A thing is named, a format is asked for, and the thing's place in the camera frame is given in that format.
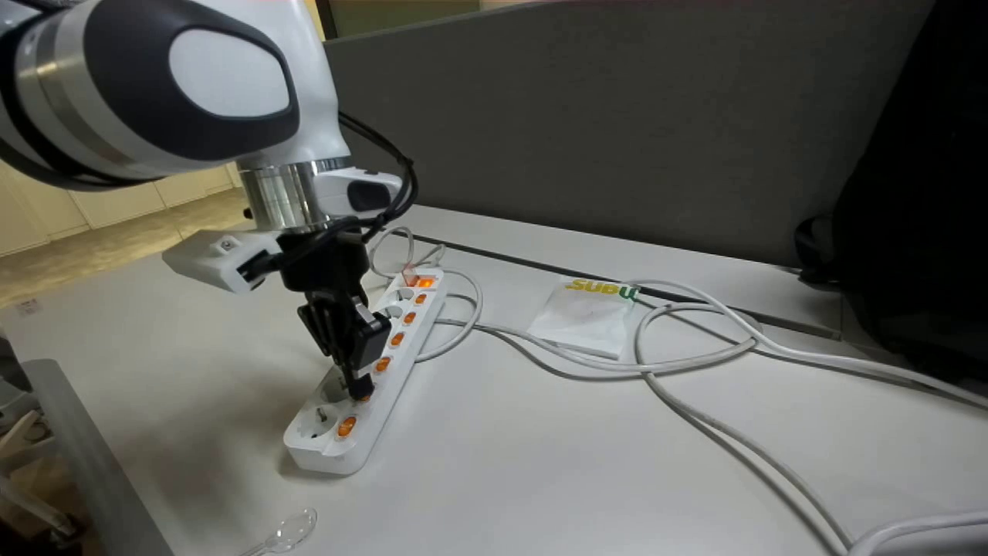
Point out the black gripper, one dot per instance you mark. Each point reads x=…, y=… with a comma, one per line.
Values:
x=323, y=263

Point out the white power strip orange switches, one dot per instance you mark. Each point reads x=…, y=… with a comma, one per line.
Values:
x=397, y=328

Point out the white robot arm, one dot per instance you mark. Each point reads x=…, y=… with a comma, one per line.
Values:
x=135, y=92

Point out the clear plastic bag yellow label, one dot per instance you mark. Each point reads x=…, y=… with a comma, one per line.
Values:
x=587, y=319

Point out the grey partition panel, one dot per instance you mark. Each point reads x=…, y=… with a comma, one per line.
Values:
x=637, y=111

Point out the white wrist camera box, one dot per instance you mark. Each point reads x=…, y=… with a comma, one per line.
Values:
x=210, y=261

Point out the grey metal desk frame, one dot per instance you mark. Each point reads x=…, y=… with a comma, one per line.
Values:
x=71, y=453

